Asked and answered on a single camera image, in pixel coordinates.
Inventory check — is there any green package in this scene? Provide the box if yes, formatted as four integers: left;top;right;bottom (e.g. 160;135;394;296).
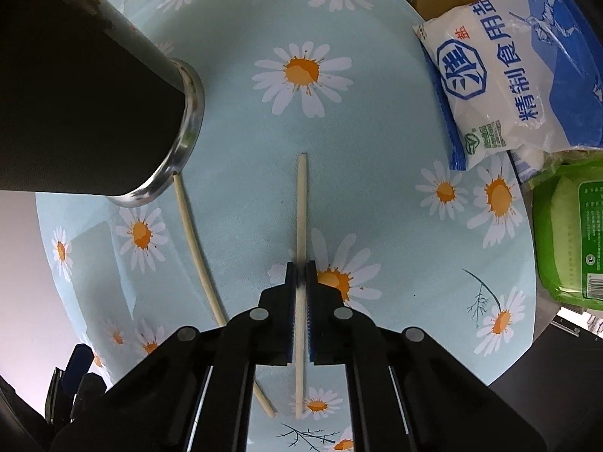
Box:
532;157;603;309

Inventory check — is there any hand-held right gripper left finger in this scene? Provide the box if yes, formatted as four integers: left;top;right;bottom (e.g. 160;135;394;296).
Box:
51;262;298;452

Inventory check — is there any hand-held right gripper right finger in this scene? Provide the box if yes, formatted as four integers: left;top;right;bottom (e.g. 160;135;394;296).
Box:
305;260;542;452

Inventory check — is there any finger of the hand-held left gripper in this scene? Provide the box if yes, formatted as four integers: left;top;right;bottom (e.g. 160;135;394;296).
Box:
44;344;108;422

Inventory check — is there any daisy print tablecloth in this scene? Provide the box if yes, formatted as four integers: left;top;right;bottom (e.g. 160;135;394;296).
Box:
35;0;538;452

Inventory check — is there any pale wooden chopstick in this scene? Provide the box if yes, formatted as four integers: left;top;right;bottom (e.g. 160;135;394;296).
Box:
293;152;309;419
172;173;278;418

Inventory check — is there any black utensil holder cup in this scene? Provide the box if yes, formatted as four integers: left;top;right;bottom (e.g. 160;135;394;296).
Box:
0;0;205;208

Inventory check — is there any blue white salt bag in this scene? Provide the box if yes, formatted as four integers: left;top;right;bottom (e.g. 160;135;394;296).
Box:
413;0;603;173

